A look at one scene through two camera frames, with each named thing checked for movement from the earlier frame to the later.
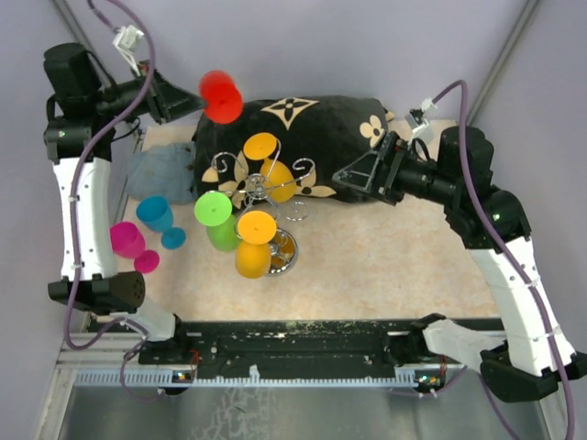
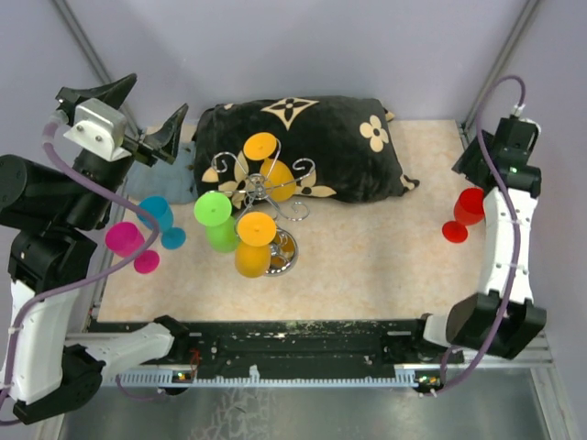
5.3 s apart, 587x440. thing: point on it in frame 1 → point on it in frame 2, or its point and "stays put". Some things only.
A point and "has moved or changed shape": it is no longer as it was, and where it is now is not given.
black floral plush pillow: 315,136 stays put
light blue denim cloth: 165,170 stays put
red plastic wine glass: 222,101 has moved or changed shape
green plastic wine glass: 214,210 stays put
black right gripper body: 393,191 → 470,161
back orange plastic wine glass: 279,178 stays put
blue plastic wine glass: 155,213 stays put
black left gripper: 165,102 → 164,141
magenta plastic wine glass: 128,242 stays put
